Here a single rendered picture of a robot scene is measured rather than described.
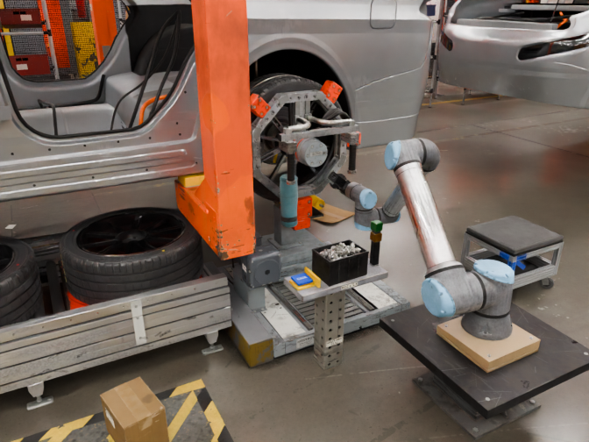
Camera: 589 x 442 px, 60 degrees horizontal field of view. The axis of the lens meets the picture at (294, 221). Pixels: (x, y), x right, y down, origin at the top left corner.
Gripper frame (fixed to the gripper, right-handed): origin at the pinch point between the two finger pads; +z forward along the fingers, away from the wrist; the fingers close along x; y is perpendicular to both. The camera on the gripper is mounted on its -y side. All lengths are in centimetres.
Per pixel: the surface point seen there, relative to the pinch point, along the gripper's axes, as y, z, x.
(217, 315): -27, -36, -88
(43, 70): -98, 372, -68
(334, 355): 13, -71, -68
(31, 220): -63, 177, -154
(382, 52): -19, 8, 71
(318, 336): 3, -66, -66
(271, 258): -17, -28, -53
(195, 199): -59, -9, -53
